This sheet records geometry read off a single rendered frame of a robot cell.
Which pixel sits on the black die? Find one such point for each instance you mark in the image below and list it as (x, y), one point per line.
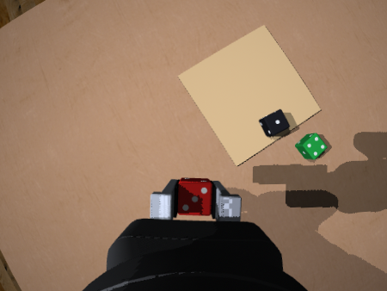
(274, 123)

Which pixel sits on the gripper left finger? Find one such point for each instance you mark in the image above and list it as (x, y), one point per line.
(164, 205)

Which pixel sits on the red die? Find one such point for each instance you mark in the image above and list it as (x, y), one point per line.
(194, 196)

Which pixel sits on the dark green die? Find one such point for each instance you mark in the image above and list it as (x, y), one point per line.
(311, 146)

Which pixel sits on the tan flat mat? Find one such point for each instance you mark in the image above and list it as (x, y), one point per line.
(242, 83)

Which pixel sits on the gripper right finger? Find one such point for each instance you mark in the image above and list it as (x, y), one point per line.
(226, 207)

